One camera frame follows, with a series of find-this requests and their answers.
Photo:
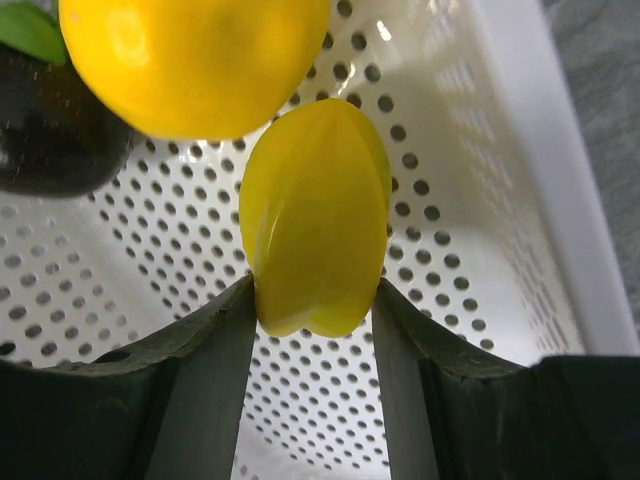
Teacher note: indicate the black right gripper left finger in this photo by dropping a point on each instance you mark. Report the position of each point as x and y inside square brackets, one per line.
[165, 407]

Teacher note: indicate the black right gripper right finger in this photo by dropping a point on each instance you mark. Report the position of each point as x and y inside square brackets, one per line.
[454, 411]

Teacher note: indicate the yellow green starfruit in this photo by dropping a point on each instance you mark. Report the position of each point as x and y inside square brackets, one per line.
[314, 206]

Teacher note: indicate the dark purple mangosteen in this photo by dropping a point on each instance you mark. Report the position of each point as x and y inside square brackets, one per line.
[58, 140]

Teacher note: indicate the yellow lemon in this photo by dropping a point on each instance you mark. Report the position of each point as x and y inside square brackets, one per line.
[189, 70]

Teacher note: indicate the white perforated plastic basket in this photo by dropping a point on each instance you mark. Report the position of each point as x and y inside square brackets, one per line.
[495, 231]

